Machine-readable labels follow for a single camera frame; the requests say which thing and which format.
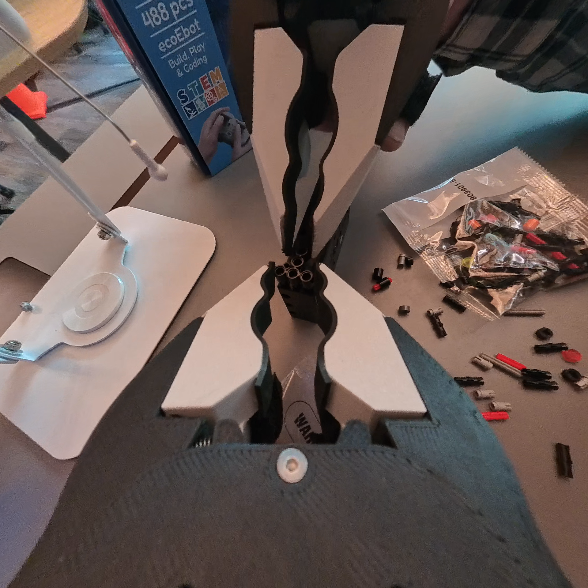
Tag person's right hand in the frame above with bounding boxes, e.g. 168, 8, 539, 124
380, 117, 411, 153

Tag light grey axle rod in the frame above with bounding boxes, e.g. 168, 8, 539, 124
480, 354, 524, 377

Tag clear bag of building parts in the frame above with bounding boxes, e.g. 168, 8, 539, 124
382, 147, 588, 321

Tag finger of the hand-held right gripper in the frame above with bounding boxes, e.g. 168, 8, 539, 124
232, 26, 311, 255
304, 5, 448, 252

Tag orange object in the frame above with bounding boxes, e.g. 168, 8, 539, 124
8, 85, 49, 121

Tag black battery box block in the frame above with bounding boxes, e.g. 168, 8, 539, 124
267, 126, 352, 324

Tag page holder wire white tip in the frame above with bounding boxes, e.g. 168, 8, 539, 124
0, 23, 168, 181

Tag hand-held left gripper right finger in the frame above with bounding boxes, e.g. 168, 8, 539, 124
315, 263, 429, 444

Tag white book stand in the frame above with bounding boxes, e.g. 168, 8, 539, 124
0, 99, 217, 460

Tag grey desk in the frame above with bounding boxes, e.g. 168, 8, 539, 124
0, 60, 588, 588

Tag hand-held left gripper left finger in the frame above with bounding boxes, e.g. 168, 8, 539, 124
161, 263, 283, 444

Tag blue toy kit box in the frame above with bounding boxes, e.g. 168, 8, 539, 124
94, 0, 253, 177

